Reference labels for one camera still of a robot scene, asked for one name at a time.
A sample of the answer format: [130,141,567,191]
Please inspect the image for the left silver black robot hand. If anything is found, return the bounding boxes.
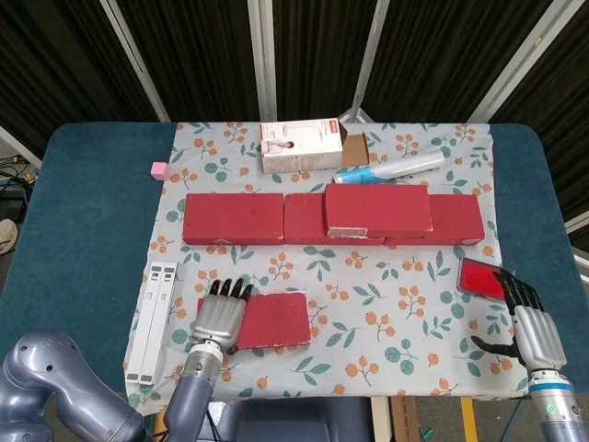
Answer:
[191,277,255,355]

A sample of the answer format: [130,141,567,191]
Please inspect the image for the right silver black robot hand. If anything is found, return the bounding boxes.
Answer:
[469,269,568,369]

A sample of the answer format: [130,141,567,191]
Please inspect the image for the red brick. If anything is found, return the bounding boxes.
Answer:
[384,192,486,247]
[283,192,387,245]
[324,182,434,239]
[182,192,285,245]
[197,289,312,350]

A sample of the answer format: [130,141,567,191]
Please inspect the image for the dark blue-grey robot base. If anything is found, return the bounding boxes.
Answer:
[209,398,374,442]

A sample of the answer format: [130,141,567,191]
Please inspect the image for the white folded stand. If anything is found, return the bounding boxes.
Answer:
[124,260,179,386]

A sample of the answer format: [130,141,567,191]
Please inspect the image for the red flat tin case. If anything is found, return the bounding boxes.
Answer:
[456,257,515,303]

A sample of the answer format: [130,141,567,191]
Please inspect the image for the floral print tablecloth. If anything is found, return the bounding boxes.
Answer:
[122,120,530,421]

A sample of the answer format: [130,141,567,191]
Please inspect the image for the brown cardboard box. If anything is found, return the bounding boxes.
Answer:
[389,396,420,442]

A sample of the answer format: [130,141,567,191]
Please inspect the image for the teal table cover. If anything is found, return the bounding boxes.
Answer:
[0,122,589,395]

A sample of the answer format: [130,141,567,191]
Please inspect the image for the white product carton box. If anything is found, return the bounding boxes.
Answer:
[259,117,372,175]

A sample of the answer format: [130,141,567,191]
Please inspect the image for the clear film roll blue label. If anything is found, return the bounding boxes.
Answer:
[332,149,445,185]

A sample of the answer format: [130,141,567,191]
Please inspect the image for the beige hat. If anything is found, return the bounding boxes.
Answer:
[0,218,18,254]

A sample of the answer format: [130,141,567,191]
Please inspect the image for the white partition frame post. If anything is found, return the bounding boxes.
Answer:
[337,0,400,123]
[99,0,172,123]
[247,0,281,122]
[468,0,581,124]

